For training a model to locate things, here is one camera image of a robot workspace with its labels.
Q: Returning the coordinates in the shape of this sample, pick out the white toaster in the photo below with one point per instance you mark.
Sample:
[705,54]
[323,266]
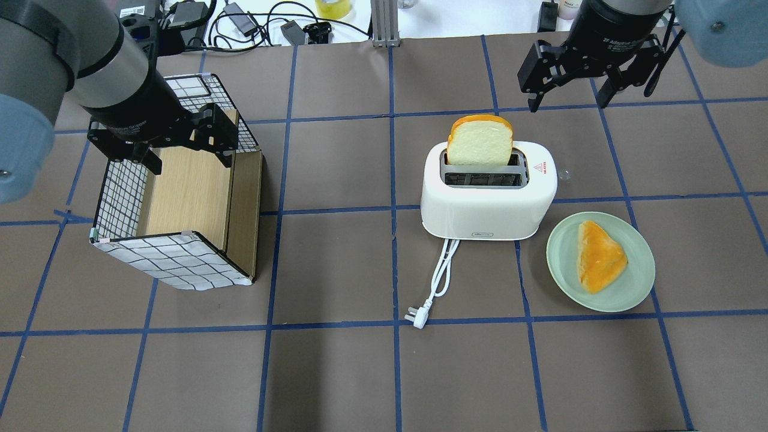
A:
[488,202]

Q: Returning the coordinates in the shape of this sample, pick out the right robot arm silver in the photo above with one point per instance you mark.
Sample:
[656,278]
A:
[729,34]

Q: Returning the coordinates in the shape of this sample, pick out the bread slice in toaster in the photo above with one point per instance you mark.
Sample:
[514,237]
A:
[480,140]

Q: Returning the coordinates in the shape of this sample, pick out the aluminium frame post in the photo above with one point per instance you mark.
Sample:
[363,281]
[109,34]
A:
[384,19]

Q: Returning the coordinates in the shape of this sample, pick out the black power adapter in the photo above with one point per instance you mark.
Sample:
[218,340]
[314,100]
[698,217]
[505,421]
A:
[243,21]

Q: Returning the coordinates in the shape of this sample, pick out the checkered fabric wooden basket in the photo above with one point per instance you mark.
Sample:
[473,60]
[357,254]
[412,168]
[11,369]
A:
[194,226]

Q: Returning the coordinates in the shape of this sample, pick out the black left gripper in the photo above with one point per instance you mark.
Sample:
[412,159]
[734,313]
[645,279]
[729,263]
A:
[131,108]

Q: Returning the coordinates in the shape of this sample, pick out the yellow tape roll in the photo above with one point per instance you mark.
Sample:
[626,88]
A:
[334,10]

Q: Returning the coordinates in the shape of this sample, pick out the light green plate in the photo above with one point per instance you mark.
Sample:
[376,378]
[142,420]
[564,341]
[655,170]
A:
[629,290]

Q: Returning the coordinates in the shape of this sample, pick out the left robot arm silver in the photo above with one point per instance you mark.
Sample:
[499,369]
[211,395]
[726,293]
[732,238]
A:
[108,64]

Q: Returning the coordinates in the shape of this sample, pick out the orange bread on plate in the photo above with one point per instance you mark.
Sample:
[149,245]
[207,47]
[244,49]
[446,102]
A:
[601,260]

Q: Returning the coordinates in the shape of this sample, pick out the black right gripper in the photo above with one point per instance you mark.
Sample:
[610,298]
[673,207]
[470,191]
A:
[605,41]

